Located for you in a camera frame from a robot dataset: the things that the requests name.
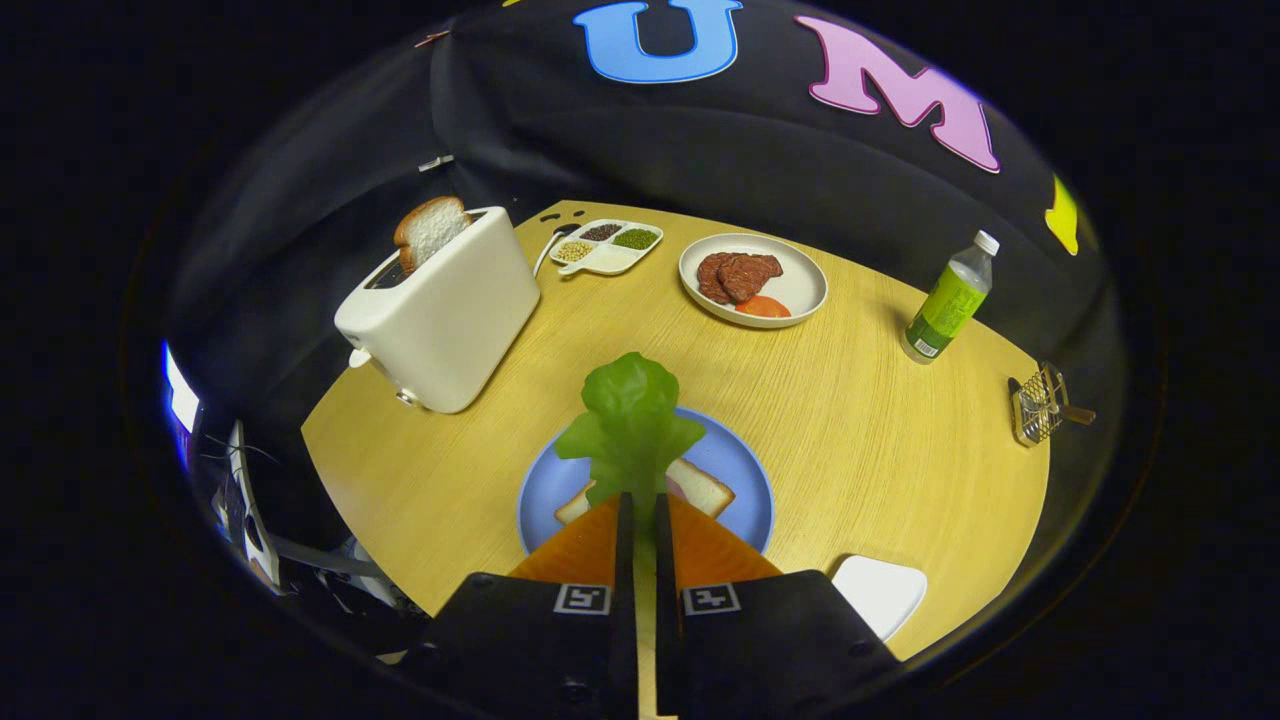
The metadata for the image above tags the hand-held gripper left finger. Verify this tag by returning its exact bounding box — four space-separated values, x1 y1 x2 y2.
395 490 641 720

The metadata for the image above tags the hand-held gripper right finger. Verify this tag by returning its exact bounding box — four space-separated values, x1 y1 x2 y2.
655 490 903 720

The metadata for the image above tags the green lettuce leaf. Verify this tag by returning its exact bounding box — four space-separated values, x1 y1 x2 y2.
555 351 707 531

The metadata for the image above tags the toasted bread slice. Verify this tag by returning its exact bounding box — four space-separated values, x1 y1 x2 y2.
393 196 473 277

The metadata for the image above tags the white bread slice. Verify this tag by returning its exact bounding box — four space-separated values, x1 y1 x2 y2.
555 458 737 526

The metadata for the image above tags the blue plate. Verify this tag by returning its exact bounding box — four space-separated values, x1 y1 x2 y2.
516 405 776 557

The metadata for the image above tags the square white plate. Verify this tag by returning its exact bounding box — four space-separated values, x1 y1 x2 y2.
830 555 928 643

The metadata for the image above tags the brown meat patty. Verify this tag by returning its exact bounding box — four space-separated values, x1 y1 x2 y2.
717 253 784 305
697 252 736 306

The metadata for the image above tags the white toaster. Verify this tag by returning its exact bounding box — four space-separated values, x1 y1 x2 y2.
334 206 542 415

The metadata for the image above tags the round white plate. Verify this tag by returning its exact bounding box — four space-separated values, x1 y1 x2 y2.
678 233 829 330

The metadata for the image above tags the white divided bean dish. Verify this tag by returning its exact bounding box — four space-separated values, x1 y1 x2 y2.
549 218 665 278

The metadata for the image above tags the green label drink bottle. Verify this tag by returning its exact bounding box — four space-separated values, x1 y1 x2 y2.
899 230 1001 365

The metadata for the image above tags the bright lit screen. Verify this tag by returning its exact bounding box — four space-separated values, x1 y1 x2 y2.
162 340 201 471

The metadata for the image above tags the white toaster cable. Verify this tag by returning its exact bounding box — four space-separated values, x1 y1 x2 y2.
533 225 581 279

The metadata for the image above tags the white metal frame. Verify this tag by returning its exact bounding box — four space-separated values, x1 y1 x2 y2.
205 420 421 621

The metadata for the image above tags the wire utensil rack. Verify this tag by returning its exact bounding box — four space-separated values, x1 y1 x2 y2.
1008 362 1071 448

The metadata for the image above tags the wooden handled tool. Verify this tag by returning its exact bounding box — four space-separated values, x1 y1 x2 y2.
1020 395 1097 426

